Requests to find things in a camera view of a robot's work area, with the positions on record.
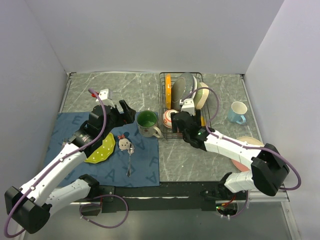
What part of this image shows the pink white round plate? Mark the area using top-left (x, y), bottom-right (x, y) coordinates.
top-left (231, 136), bottom-right (264, 172)

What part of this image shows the green-inside floral mug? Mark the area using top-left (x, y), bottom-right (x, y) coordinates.
top-left (136, 110), bottom-right (163, 138)

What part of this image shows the cartoon mouse spoon rest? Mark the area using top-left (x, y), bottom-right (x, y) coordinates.
top-left (116, 132), bottom-right (132, 151)

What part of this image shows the black wire dish rack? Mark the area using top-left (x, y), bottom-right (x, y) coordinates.
top-left (158, 72), bottom-right (210, 140)

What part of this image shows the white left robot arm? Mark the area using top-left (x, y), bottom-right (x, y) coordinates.
top-left (4, 100), bottom-right (136, 234)

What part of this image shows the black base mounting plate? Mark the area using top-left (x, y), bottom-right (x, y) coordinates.
top-left (95, 181), bottom-right (247, 211)

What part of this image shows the teal rim white plate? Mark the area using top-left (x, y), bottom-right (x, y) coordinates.
top-left (191, 75), bottom-right (199, 99)

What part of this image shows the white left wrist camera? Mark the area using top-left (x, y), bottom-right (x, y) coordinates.
top-left (89, 88), bottom-right (116, 108)

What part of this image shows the orange polka dot plate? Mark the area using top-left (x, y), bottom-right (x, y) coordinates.
top-left (164, 73), bottom-right (172, 110)

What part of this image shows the blue letter-print cloth mat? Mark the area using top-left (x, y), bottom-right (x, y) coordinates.
top-left (43, 112), bottom-right (160, 188)

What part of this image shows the red white patterned dish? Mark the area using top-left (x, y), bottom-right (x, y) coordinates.
top-left (162, 109), bottom-right (178, 129)

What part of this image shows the cream square cartoon dish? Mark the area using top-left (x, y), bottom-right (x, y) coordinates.
top-left (197, 82), bottom-right (210, 110)

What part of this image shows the silver fork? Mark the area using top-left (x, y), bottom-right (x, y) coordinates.
top-left (62, 138), bottom-right (68, 146)

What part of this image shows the aluminium rail frame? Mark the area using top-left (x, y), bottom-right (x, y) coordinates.
top-left (248, 190), bottom-right (290, 203)

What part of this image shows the silver spoon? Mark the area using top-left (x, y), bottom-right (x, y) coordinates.
top-left (126, 143), bottom-right (135, 177)

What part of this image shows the light blue mug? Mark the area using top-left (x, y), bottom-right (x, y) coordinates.
top-left (227, 101), bottom-right (248, 125)

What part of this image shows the green square panda dish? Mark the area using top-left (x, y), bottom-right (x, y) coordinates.
top-left (193, 89), bottom-right (202, 110)

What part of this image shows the green polka dot plate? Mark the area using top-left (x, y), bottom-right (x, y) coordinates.
top-left (84, 132), bottom-right (116, 164)

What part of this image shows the orange bowl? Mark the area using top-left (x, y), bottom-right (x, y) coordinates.
top-left (200, 116), bottom-right (206, 127)

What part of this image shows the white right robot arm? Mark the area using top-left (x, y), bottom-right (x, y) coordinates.
top-left (171, 111), bottom-right (290, 200)

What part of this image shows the blue floral plate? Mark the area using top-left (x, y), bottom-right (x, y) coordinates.
top-left (171, 72), bottom-right (194, 111)

